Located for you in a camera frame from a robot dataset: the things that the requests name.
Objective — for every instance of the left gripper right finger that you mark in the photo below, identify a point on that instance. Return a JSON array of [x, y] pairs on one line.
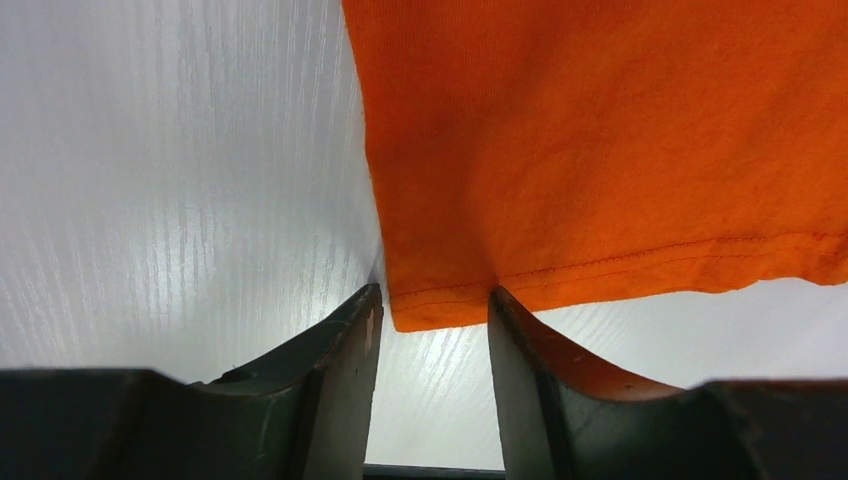
[[566, 413]]

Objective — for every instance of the orange t-shirt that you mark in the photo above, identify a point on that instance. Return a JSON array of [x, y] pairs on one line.
[[589, 151]]

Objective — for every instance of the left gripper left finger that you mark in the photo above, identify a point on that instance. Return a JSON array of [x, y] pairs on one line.
[[300, 411]]

